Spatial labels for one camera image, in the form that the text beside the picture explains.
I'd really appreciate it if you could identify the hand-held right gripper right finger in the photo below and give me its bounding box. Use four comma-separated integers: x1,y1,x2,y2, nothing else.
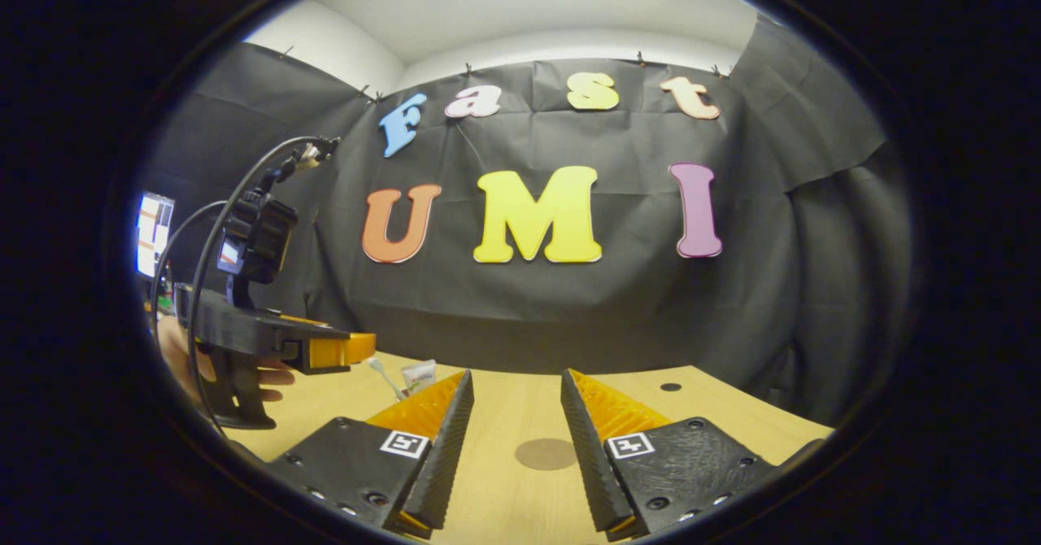
560,368,777,542

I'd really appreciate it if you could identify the black backdrop cloth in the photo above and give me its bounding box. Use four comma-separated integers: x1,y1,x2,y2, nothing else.
138,12,912,432

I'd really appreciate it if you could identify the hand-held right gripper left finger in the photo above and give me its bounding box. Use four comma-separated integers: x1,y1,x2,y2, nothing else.
268,368,475,539

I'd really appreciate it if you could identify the computer monitor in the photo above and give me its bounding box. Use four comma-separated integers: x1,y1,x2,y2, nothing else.
136,193,176,279

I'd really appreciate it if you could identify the wooden desktop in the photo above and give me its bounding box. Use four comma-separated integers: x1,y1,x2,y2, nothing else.
232,350,834,545

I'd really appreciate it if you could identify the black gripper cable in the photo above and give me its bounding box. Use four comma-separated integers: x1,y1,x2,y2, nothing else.
150,199,229,342
185,134,342,440

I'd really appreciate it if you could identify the pale green toothbrush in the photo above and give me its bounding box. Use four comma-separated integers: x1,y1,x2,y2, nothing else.
366,356,405,403

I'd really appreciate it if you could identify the white toothpaste tube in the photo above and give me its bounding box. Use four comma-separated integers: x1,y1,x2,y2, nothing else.
402,360,438,395

